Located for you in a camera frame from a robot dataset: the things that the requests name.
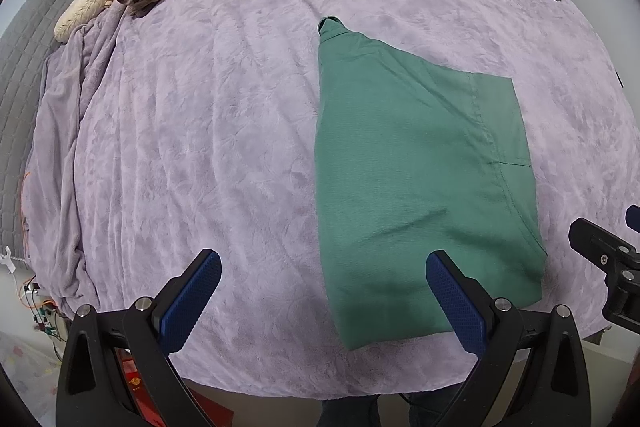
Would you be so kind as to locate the green work jacket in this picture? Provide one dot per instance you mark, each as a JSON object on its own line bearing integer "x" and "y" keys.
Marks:
{"x": 410, "y": 167}

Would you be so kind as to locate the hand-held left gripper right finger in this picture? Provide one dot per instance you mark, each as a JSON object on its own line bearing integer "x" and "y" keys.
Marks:
{"x": 456, "y": 302}

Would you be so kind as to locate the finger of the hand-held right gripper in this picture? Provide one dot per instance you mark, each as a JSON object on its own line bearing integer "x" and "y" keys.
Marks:
{"x": 634, "y": 219}
{"x": 595, "y": 239}

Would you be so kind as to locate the grey quilted headboard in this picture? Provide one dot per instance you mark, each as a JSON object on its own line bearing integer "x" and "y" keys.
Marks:
{"x": 25, "y": 57}

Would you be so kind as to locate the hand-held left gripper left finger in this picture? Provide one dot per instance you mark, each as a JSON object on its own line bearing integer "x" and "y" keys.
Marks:
{"x": 192, "y": 294}

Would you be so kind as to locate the purple plush blanket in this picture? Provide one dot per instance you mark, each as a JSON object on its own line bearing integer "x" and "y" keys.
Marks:
{"x": 200, "y": 132}

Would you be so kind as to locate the cream knitted cloth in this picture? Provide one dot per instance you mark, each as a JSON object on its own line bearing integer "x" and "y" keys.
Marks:
{"x": 82, "y": 9}

